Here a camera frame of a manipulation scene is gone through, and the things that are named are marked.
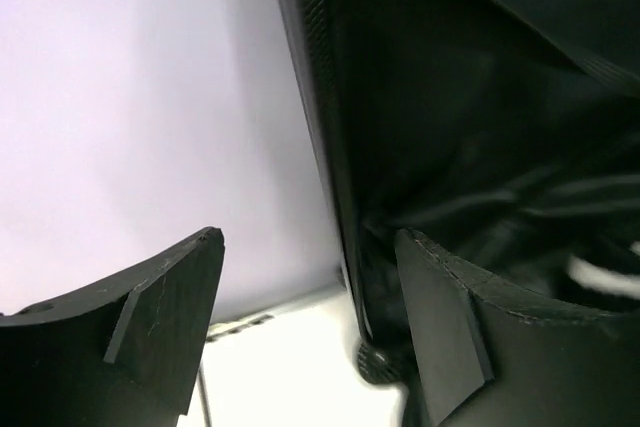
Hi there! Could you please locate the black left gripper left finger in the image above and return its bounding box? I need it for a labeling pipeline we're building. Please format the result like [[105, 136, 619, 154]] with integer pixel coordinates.
[[1, 227, 224, 427]]

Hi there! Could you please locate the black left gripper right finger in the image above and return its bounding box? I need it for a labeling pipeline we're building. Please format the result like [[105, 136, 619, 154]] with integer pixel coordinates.
[[395, 231, 639, 426]]

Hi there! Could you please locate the zebra print cloth pouch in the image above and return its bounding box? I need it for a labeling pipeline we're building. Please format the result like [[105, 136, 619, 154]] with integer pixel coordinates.
[[567, 238, 639, 300]]

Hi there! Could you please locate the black hard-shell suitcase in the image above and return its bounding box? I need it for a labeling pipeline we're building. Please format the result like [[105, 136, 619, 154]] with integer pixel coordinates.
[[279, 0, 639, 383]]

